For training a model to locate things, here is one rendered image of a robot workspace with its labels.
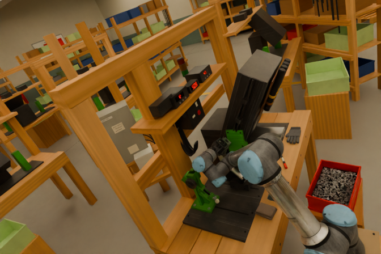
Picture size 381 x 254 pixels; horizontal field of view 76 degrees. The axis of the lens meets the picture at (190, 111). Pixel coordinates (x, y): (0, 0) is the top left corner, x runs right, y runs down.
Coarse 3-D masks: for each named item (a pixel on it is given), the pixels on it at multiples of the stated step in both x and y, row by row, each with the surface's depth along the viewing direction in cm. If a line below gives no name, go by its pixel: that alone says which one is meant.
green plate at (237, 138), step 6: (228, 132) 155; (234, 132) 153; (240, 132) 150; (228, 138) 157; (234, 138) 154; (240, 138) 152; (234, 144) 156; (240, 144) 153; (246, 144) 157; (234, 150) 157
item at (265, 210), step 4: (260, 204) 140; (264, 204) 139; (260, 208) 138; (264, 208) 137; (268, 208) 136; (272, 208) 135; (276, 208) 136; (256, 212) 137; (260, 212) 136; (264, 212) 135; (268, 212) 134; (272, 212) 133; (264, 216) 135; (268, 216) 132; (272, 216) 133
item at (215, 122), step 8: (216, 112) 189; (224, 112) 185; (208, 120) 182; (216, 120) 178; (224, 120) 174; (208, 128) 172; (216, 128) 169; (208, 136) 174; (216, 136) 170; (208, 144) 178; (216, 160) 184
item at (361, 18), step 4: (372, 0) 608; (368, 12) 618; (372, 12) 613; (360, 16) 616; (364, 16) 612; (368, 16) 596; (372, 16) 585; (360, 20) 615; (364, 20) 616; (372, 20) 583
